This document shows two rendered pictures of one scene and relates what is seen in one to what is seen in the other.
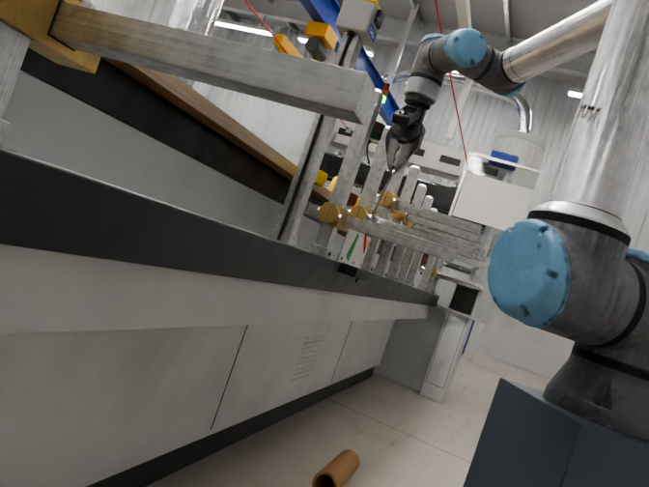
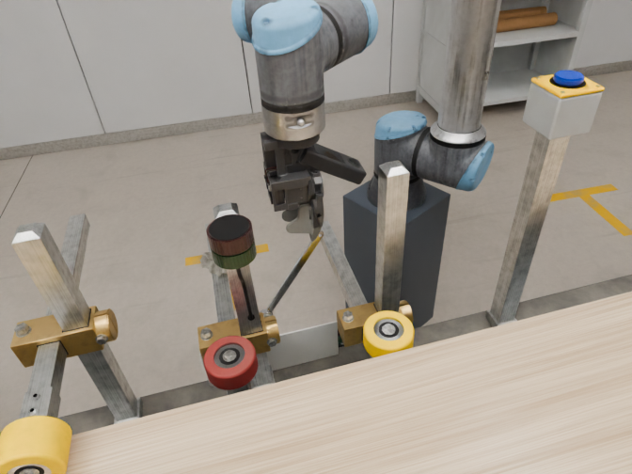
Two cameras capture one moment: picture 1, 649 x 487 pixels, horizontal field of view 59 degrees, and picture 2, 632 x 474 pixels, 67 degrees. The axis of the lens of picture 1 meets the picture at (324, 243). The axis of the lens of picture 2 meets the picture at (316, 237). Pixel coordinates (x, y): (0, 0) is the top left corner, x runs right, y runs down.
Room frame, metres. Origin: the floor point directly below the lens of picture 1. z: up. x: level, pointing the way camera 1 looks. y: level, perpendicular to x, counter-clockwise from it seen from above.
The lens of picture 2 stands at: (1.83, 0.46, 1.50)
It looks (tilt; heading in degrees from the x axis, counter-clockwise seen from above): 39 degrees down; 240
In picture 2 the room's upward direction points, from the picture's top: 4 degrees counter-clockwise
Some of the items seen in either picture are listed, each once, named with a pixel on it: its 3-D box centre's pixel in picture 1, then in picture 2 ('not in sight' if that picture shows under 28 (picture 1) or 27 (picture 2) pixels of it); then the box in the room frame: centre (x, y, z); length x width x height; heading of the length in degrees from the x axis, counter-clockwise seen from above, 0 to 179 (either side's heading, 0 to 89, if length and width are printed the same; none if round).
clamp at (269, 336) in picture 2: (361, 217); (240, 339); (1.68, -0.08, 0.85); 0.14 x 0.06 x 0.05; 162
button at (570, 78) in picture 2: not in sight; (567, 80); (1.17, 0.08, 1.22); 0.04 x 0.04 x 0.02
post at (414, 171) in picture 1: (395, 226); not in sight; (2.13, -0.23, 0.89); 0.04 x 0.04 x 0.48; 72
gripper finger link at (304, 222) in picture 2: (393, 157); (303, 225); (1.53, -0.10, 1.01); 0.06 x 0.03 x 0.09; 162
